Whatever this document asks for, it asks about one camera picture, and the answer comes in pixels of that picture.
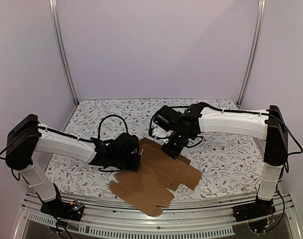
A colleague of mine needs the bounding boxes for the brown cardboard box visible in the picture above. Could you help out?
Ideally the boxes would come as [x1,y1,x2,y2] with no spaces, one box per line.
[109,138,202,217]

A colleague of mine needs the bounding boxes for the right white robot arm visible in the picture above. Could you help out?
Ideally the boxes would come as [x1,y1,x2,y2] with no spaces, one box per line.
[153,102,292,217]

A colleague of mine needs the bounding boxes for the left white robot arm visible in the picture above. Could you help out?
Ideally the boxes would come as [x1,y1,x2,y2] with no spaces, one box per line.
[0,114,141,216]

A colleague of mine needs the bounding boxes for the floral patterned table mat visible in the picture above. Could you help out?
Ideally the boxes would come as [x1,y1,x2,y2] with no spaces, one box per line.
[45,99,263,200]

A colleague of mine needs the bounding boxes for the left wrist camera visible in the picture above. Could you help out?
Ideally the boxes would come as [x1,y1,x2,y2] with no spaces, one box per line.
[108,132,140,156]

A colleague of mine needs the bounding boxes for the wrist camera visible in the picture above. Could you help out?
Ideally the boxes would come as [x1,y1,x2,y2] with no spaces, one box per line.
[151,106,182,132]
[108,132,140,156]

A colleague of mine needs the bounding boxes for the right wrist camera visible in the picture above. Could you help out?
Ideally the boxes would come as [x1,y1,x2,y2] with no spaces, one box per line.
[151,106,182,132]

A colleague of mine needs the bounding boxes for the left black cable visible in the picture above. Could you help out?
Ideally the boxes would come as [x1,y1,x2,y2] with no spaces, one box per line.
[98,114,129,142]

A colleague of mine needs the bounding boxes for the black cable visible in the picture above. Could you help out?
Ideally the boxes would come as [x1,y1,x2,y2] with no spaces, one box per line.
[171,102,303,160]
[98,114,129,142]

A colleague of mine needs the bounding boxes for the front aluminium rail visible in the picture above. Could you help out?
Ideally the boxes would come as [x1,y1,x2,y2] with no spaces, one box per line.
[13,193,303,239]

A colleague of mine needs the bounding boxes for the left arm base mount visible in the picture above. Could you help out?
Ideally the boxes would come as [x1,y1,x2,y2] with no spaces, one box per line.
[41,196,85,222]

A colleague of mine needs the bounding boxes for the right black cable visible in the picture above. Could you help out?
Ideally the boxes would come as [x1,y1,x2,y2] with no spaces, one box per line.
[171,102,303,160]

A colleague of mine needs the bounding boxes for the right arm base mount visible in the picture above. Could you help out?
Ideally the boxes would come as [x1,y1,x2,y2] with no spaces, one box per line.
[232,198,276,222]

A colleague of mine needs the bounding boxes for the right aluminium frame post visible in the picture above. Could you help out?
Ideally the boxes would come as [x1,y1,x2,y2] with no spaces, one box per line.
[236,0,266,108]

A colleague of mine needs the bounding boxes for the aluminium frame post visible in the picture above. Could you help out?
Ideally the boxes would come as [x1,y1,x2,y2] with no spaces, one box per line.
[48,0,79,106]
[236,0,266,108]

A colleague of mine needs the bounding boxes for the left aluminium frame post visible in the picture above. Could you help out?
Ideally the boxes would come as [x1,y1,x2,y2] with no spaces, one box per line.
[48,0,79,106]

